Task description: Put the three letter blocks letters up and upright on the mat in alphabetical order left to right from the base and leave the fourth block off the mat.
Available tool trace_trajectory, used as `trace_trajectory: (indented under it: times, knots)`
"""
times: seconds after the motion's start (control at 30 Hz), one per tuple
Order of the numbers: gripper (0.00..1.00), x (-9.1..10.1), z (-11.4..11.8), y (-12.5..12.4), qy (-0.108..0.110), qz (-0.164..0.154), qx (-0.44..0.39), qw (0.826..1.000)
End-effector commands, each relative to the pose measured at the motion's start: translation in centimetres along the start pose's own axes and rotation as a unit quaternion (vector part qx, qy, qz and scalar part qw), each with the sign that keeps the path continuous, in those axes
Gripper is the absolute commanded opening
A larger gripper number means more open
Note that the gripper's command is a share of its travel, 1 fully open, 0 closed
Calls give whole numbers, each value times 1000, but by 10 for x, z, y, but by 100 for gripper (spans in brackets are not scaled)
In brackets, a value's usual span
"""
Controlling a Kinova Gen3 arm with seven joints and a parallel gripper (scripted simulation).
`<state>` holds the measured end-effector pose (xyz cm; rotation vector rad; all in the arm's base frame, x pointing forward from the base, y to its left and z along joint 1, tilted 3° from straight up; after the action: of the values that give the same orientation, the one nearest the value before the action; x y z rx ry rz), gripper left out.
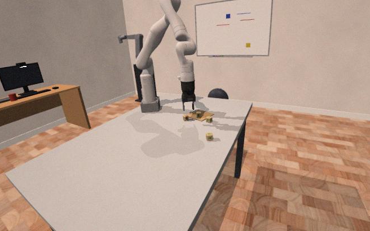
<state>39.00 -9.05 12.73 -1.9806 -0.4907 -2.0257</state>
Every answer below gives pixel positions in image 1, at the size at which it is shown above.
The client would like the tan flat mat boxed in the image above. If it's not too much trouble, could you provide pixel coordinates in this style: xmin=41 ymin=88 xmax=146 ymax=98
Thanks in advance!
xmin=188 ymin=110 xmax=214 ymax=121

